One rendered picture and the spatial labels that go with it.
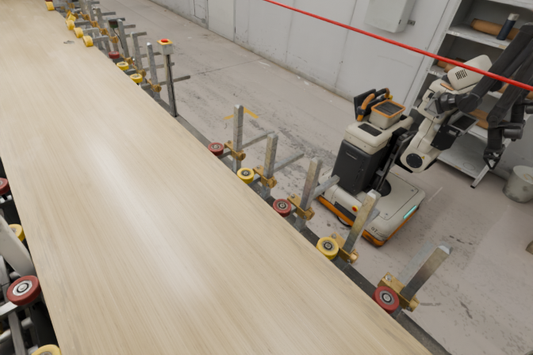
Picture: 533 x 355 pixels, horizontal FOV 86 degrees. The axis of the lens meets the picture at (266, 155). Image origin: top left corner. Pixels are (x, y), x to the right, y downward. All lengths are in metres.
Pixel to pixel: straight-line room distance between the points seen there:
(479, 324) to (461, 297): 0.17
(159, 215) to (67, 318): 0.41
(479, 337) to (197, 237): 1.87
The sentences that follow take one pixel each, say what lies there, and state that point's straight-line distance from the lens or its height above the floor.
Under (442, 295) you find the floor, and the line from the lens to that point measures 2.45.
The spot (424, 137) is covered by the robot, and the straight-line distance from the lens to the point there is 2.01.
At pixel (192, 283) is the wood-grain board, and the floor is 0.90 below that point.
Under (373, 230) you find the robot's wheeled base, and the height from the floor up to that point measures 0.18.
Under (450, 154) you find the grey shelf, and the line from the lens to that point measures 3.54.
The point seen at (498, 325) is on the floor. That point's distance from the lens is 2.56.
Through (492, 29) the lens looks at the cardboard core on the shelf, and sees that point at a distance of 3.28.
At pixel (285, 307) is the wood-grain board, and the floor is 0.90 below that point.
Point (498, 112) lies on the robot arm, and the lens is 1.70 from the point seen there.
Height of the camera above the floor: 1.83
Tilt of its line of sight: 39 degrees down
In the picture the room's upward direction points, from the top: 7 degrees clockwise
